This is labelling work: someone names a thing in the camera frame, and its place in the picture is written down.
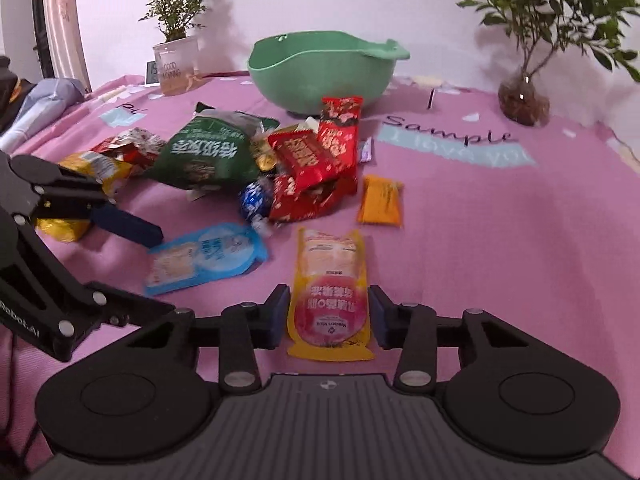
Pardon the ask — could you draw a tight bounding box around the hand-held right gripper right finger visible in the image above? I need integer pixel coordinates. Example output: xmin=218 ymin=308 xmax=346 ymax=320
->
xmin=367 ymin=284 xmax=531 ymax=395

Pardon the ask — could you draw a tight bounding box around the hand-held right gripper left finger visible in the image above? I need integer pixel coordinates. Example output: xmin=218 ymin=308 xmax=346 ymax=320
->
xmin=117 ymin=284 xmax=292 ymax=395

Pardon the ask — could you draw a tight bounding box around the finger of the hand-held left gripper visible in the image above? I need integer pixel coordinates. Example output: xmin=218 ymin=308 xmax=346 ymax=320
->
xmin=12 ymin=154 xmax=165 ymax=249
xmin=62 ymin=281 xmax=177 ymax=342

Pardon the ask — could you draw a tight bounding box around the yellow pink snack pouch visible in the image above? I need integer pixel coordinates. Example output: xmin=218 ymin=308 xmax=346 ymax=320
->
xmin=286 ymin=226 xmax=376 ymax=362

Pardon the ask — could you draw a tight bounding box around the large yellow snack bag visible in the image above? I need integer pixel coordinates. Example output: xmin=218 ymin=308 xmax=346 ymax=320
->
xmin=37 ymin=150 xmax=133 ymax=245

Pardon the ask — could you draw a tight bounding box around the green plastic bowl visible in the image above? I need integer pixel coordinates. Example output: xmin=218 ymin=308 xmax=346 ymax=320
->
xmin=247 ymin=31 xmax=411 ymax=116

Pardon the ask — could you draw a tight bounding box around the blue white snack pouch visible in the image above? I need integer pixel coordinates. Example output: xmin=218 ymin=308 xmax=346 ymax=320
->
xmin=143 ymin=222 xmax=270 ymax=297

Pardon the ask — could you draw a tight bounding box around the red white floral packet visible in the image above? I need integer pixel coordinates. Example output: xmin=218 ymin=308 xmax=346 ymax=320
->
xmin=90 ymin=127 xmax=166 ymax=166

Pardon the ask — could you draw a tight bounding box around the green snack bag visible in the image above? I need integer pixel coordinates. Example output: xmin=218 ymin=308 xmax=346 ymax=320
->
xmin=141 ymin=110 xmax=281 ymax=192

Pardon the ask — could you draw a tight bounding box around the orange yellow snack packet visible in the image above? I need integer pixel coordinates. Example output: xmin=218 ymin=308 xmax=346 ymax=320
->
xmin=356 ymin=175 xmax=405 ymax=229

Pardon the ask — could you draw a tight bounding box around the blue foil candy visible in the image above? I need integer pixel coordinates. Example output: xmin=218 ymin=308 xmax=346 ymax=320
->
xmin=237 ymin=180 xmax=275 ymax=233

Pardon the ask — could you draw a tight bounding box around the pink printed tablecloth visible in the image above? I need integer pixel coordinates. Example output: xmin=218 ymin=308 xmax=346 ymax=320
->
xmin=0 ymin=74 xmax=640 ymax=480

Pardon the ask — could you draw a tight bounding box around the gold foil candy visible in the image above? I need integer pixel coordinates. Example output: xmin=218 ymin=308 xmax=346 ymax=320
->
xmin=250 ymin=137 xmax=277 ymax=171

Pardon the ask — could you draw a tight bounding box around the light blue cloth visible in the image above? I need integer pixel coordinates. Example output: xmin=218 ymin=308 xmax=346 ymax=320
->
xmin=0 ymin=77 xmax=87 ymax=151

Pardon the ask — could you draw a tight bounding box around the long red snack bar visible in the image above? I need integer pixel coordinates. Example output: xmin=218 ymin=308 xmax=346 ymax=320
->
xmin=267 ymin=130 xmax=346 ymax=196

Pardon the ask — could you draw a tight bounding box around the thin-leaf plant in clear jar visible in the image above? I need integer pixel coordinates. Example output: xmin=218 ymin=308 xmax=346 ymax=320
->
xmin=134 ymin=0 xmax=211 ymax=97

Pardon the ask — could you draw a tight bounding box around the dark bag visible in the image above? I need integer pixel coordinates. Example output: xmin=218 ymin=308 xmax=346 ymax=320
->
xmin=0 ymin=55 xmax=38 ymax=133

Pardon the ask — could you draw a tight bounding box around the red packet with figure print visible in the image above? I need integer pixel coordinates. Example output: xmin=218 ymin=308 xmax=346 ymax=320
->
xmin=317 ymin=96 xmax=365 ymax=171

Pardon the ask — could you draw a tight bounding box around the pink curtain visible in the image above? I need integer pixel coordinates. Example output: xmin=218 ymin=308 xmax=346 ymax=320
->
xmin=32 ymin=0 xmax=93 ymax=93

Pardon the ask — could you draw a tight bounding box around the leafy plant in round vase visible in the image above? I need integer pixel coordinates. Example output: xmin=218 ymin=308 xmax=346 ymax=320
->
xmin=457 ymin=0 xmax=640 ymax=127

